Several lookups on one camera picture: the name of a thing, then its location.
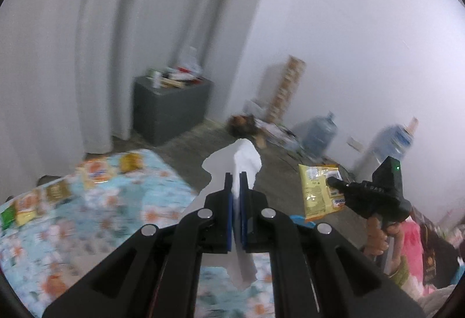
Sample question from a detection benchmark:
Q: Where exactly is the blue water jug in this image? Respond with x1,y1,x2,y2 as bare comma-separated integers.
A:
303,111,338,158
376,116,419,163

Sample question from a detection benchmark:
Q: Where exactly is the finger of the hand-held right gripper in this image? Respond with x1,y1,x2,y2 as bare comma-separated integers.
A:
326,176,349,200

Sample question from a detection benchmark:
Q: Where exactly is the gold brown packet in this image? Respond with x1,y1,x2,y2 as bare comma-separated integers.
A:
45,182,72,201

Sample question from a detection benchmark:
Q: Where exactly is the grey cabinet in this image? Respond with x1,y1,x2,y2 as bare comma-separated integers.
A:
133,76,213,146

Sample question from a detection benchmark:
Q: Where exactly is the person's right forearm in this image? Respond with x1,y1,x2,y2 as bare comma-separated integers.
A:
385,256,455,308

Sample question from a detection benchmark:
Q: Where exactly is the white tissue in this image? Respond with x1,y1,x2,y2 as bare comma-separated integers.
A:
182,138,263,292

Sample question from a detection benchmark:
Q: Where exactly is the clear plastic bag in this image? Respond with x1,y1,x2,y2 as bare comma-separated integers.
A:
180,46,203,76

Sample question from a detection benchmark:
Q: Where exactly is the white plastic bag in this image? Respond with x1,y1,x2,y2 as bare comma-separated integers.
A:
243,98,272,120

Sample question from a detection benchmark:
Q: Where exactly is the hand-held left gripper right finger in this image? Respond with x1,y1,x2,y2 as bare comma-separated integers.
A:
240,173,427,318

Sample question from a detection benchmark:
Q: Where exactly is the small orange packet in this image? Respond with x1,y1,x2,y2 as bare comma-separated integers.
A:
16,191,43,213

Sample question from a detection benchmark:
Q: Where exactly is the yellow snack packet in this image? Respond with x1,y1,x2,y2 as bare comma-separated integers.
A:
298,164,346,223

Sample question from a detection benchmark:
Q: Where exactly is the cardboard box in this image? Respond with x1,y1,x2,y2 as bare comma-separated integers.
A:
267,55,306,123

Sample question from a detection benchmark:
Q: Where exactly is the blue floral blanket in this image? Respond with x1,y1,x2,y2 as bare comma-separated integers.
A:
0,149,277,318

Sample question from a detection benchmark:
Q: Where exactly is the small yellow packet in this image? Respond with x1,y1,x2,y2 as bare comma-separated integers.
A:
16,211,37,227

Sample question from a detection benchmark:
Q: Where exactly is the person's right hand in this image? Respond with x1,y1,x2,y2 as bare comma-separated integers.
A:
362,215,405,270

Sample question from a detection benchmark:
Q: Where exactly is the gold crumpled wrapper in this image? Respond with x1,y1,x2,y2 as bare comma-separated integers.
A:
120,153,143,174

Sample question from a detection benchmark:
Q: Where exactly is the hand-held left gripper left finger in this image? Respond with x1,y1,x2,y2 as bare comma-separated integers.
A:
42,173,235,318

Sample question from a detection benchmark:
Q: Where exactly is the dark printed cloth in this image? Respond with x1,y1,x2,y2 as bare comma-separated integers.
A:
421,224,462,286

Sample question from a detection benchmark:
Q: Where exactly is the pile of papers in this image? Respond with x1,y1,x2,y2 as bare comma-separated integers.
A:
254,120,310,159

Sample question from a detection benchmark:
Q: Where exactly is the small green packet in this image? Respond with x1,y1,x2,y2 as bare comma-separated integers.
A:
0,209,17,230

